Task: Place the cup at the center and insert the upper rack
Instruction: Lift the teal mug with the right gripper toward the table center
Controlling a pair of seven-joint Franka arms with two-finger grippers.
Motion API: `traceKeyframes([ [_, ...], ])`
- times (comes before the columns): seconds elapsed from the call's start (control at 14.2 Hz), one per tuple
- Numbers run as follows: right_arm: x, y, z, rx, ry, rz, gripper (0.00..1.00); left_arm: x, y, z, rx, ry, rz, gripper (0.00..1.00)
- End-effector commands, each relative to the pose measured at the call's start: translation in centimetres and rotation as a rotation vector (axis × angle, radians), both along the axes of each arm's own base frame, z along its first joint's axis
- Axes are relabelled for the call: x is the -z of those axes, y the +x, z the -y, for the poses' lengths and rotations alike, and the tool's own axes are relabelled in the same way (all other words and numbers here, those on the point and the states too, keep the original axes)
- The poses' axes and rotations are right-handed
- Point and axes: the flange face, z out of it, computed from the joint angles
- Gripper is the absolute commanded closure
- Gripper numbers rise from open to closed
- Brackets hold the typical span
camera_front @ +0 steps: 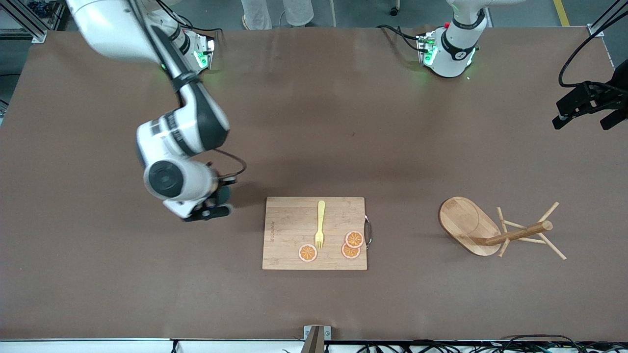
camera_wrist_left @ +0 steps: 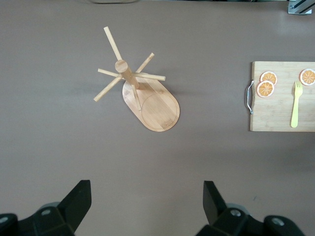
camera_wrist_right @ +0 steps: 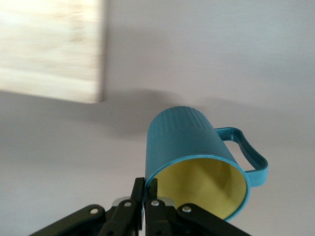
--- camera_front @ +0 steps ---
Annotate wooden mug rack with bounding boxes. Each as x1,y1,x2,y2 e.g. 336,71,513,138
438,196,567,260

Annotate bamboo cutting board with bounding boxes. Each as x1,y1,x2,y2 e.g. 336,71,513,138
262,197,368,271

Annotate yellow plastic fork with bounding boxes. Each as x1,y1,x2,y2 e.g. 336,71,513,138
315,200,326,250

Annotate person in white trousers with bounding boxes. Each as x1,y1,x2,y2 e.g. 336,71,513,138
240,0,314,31

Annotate black arm base cable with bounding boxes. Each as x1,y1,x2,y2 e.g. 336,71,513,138
375,24,423,53
174,15,224,36

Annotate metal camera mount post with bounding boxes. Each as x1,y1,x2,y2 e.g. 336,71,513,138
300,325,332,353

